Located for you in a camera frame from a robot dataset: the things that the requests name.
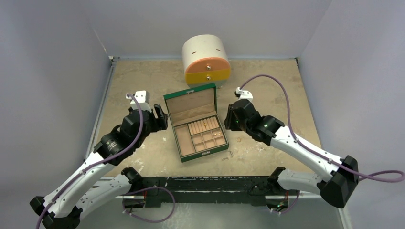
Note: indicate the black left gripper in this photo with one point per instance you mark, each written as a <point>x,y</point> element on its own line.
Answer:
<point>160,123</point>

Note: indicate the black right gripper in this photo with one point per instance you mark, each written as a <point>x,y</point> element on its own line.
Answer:
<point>234,115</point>

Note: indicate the small silver earring pair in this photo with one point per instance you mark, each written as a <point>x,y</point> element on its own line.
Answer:
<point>230,155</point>

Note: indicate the green jewelry tray insert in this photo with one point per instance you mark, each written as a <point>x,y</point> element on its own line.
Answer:
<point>196,139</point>

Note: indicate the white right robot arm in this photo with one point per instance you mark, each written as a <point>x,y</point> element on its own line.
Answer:
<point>329,179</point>

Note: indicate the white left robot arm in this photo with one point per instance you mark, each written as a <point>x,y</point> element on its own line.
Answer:
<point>65,207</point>

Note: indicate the green jewelry box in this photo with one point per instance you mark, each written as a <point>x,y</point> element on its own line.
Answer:
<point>191,104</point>

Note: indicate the white drawer cabinet orange yellow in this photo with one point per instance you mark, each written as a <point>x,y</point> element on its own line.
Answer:
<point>205,61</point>

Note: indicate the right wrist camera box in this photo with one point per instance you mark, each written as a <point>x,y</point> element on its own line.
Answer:
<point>243,94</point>

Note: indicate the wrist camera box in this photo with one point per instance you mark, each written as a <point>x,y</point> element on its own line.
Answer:
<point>243,94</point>
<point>142,97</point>

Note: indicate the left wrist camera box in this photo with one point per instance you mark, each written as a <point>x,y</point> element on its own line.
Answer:
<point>142,97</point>

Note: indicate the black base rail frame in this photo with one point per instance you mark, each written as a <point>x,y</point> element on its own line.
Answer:
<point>254,190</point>

